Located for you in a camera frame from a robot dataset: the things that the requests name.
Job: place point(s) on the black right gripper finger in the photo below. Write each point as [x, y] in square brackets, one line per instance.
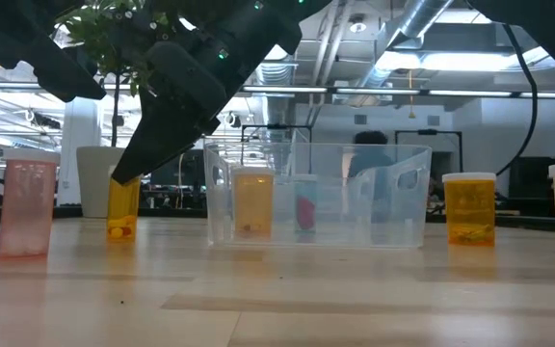
[157, 140]

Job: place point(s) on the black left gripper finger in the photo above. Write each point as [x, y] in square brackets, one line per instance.
[72, 77]

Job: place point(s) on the small orange pill bottle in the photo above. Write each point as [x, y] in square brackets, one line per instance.
[123, 212]

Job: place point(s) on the large orange pill bottle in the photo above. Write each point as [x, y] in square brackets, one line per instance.
[253, 202]
[470, 212]

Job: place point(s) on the pink pill bottle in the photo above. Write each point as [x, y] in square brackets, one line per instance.
[27, 207]

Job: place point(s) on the clear plastic bin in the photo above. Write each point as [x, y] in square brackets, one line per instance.
[354, 231]

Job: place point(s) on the black background monitor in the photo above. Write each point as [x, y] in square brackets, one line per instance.
[186, 168]

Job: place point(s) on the green leafy plant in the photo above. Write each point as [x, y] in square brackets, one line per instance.
[104, 43]

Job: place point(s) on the white building column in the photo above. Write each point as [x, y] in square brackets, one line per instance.
[77, 135]

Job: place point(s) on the beige plant pot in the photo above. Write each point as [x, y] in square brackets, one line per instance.
[94, 188]

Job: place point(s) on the ceiling light strip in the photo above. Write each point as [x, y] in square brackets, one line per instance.
[470, 92]
[378, 91]
[282, 89]

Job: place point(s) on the person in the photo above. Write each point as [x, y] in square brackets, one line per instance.
[370, 137]

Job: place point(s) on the dark background screen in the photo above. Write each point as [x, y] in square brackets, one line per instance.
[545, 185]

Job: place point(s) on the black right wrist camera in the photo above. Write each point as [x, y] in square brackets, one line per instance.
[162, 19]

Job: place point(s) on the black metal frame stand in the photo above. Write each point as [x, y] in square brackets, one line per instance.
[427, 131]
[277, 126]

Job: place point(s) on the diagonal silver ceiling duct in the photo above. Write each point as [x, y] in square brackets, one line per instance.
[403, 29]

